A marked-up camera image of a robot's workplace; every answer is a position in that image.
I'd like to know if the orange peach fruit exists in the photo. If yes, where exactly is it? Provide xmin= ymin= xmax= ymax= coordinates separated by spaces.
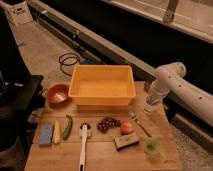
xmin=120 ymin=121 xmax=133 ymax=135

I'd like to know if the blue sponge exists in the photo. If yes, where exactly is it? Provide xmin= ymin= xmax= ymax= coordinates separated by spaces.
xmin=39 ymin=123 xmax=53 ymax=146

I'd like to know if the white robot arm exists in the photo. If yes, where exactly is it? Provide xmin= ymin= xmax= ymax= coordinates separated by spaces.
xmin=144 ymin=62 xmax=213 ymax=127

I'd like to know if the white box with label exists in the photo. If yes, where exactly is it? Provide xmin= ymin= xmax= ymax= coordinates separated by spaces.
xmin=8 ymin=1 xmax=33 ymax=26

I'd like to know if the yellow plastic bin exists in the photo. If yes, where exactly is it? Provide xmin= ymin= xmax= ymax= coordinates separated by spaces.
xmin=68 ymin=65 xmax=136 ymax=106

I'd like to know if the bunch of dark grapes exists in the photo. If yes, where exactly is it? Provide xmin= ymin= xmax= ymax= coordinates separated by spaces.
xmin=97 ymin=117 xmax=121 ymax=134

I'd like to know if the white paper cup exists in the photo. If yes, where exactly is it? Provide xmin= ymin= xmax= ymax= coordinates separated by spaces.
xmin=144 ymin=96 xmax=159 ymax=112

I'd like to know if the red bowl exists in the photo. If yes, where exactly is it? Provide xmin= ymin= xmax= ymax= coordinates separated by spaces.
xmin=46 ymin=83 xmax=69 ymax=104

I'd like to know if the green plastic cup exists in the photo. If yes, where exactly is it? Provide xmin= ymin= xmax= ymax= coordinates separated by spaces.
xmin=144 ymin=137 xmax=160 ymax=155

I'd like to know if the yellow corn cob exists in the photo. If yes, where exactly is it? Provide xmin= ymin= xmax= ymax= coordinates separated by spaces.
xmin=53 ymin=120 xmax=61 ymax=144

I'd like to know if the green cucumber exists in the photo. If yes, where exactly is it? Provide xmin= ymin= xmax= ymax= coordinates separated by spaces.
xmin=62 ymin=115 xmax=73 ymax=140

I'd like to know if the silver fork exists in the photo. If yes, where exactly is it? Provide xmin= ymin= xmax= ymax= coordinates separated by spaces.
xmin=129 ymin=112 xmax=151 ymax=137

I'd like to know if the black coiled cable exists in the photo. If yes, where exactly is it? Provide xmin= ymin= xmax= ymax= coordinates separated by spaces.
xmin=58 ymin=52 xmax=82 ymax=77

